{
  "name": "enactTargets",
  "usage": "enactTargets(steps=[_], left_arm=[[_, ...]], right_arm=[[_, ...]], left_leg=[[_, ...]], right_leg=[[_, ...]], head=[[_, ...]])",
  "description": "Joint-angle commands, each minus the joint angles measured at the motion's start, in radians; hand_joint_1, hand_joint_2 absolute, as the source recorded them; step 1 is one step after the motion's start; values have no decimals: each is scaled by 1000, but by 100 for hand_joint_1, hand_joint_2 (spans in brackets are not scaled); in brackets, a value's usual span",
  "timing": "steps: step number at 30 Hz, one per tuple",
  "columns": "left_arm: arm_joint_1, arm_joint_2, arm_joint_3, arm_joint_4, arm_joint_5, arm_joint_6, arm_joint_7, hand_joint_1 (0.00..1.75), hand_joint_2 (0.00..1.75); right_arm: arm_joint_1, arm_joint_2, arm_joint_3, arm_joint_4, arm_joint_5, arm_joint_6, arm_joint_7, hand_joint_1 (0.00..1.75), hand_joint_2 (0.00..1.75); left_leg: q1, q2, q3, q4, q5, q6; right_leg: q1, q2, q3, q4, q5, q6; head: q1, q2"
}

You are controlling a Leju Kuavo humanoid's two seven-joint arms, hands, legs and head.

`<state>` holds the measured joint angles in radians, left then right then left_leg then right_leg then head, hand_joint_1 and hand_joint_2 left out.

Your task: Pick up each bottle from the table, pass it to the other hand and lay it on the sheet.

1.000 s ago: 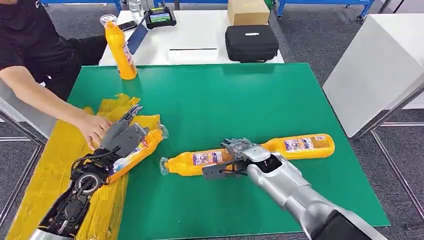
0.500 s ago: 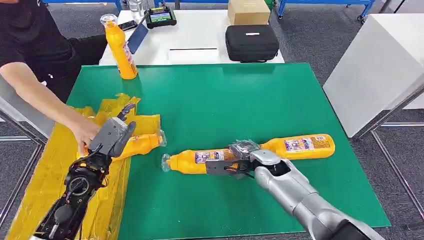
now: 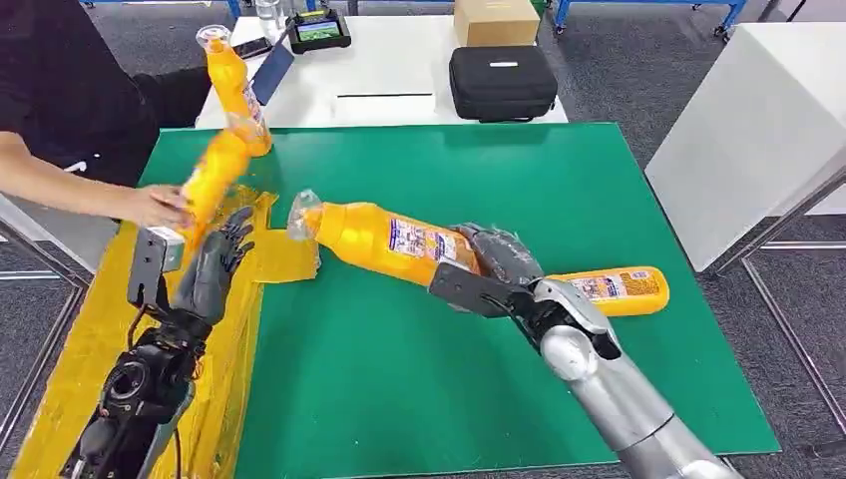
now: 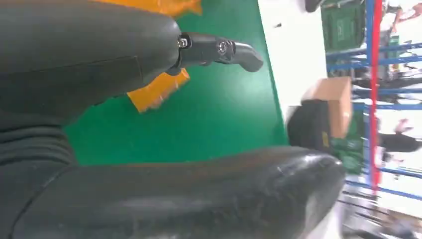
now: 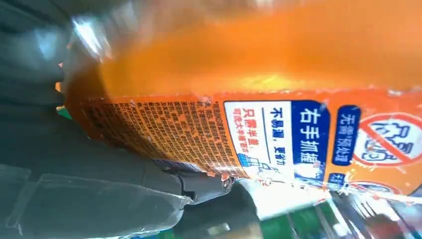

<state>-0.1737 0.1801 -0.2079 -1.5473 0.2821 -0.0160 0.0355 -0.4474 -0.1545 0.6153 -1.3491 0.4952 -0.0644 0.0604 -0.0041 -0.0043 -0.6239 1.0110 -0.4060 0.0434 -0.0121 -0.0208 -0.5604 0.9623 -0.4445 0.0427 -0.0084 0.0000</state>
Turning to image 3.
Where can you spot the person's hand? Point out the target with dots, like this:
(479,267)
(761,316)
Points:
(155,206)

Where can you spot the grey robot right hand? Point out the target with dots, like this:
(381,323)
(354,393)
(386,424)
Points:
(502,254)

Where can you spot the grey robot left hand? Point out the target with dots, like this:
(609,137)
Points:
(211,278)

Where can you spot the orange drink bottle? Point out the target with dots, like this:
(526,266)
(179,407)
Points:
(370,238)
(231,79)
(628,291)
(211,175)

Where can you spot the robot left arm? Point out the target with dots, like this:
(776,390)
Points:
(139,390)

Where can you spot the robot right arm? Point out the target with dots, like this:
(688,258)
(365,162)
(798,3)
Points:
(615,396)

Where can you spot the green table mat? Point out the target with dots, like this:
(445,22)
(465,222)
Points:
(429,370)

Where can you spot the person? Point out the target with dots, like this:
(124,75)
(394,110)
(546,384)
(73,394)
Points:
(66,79)

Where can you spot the black zipped carry case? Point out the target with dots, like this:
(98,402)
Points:
(502,86)

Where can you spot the dark blue notebook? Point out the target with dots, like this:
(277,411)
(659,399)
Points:
(272,71)

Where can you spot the yellow plastic sheet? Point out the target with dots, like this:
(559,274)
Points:
(66,383)

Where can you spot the black smartphone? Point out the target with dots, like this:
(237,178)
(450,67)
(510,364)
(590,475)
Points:
(251,47)

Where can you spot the clear drinking glass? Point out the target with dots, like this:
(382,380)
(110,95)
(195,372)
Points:
(267,16)

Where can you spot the brown cardboard box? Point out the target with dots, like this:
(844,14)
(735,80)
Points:
(496,23)

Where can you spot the black handheld controller with screen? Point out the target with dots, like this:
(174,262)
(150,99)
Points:
(319,32)

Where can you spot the green plastic crate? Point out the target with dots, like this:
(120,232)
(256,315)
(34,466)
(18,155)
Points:
(541,6)

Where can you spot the white side table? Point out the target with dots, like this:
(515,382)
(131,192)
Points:
(747,132)

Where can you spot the dark right wrist camera box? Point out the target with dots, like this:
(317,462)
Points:
(463,287)

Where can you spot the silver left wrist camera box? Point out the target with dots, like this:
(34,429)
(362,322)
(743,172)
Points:
(153,264)

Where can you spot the grey table with metal frame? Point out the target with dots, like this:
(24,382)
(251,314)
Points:
(59,241)

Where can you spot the blue metal rack frame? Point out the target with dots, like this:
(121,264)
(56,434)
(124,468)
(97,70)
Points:
(562,12)
(232,8)

